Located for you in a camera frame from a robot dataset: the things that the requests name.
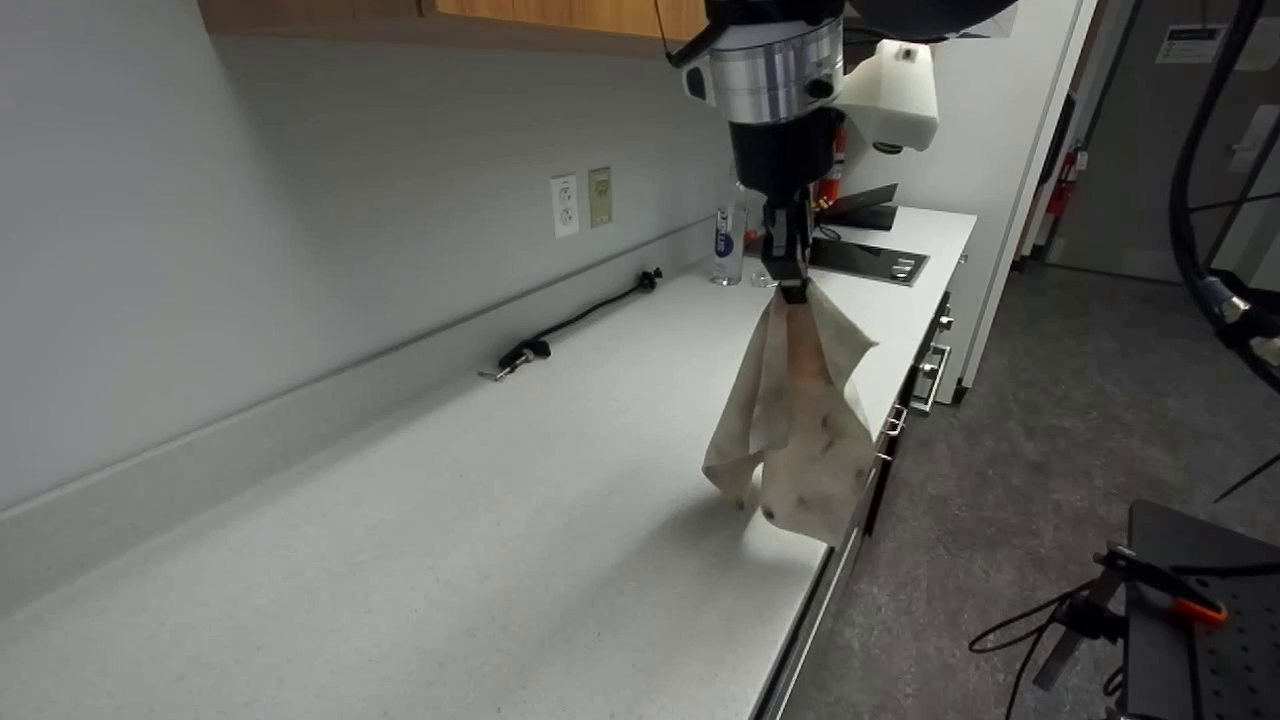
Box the wooden upper cabinet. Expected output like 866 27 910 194
196 0 711 44

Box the black perforated table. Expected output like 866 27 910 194
1123 495 1280 720

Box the thin black cable loop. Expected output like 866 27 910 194
964 570 1137 720

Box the beige wall plate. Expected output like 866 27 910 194
585 163 618 230

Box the clear water bottle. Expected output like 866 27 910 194
705 194 753 290

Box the white wall outlet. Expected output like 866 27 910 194
549 173 588 244

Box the stained beige towel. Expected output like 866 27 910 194
701 275 886 552

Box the orange handled clamp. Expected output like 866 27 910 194
1102 542 1236 635

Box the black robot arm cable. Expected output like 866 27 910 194
1167 0 1280 391

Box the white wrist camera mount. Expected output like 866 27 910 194
831 35 945 154

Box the red fire extinguisher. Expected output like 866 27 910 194
1044 149 1093 225

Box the black clamp mount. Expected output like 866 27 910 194
1031 554 1137 695

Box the black cord on counter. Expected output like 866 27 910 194
491 264 670 378

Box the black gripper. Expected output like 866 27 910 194
729 112 850 308

